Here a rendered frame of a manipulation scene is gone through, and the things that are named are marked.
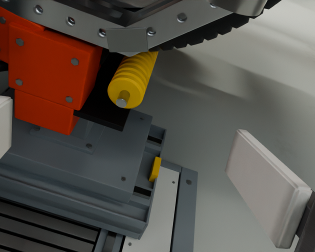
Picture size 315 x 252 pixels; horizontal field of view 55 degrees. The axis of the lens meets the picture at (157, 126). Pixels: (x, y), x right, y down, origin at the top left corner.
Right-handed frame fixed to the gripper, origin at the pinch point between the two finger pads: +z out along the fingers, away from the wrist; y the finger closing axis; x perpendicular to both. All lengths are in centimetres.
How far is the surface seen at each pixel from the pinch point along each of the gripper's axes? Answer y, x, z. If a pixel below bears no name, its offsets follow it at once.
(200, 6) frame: 7.9, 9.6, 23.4
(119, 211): 4, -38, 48
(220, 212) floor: 40, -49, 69
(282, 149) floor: 80, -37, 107
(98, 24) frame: -4.2, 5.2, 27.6
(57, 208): -11, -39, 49
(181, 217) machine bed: 23, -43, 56
